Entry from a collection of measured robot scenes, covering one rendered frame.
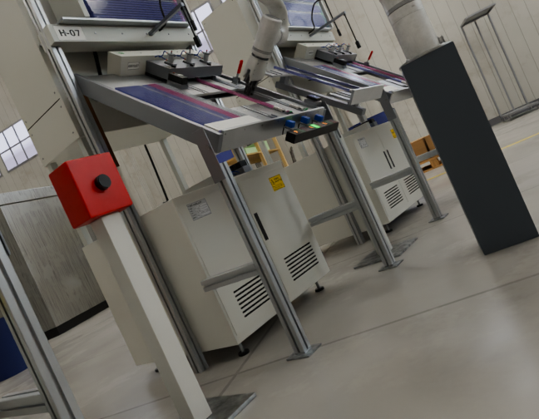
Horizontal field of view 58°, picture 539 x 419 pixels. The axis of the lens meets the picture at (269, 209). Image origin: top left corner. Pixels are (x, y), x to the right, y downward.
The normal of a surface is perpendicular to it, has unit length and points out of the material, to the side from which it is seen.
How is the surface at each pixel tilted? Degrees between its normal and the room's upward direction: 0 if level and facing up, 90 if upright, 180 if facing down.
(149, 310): 90
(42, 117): 90
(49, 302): 90
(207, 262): 90
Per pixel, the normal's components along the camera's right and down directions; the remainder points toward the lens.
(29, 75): -0.56, 0.27
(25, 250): 0.87, -0.39
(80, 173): 0.72, -0.31
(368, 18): -0.28, 0.15
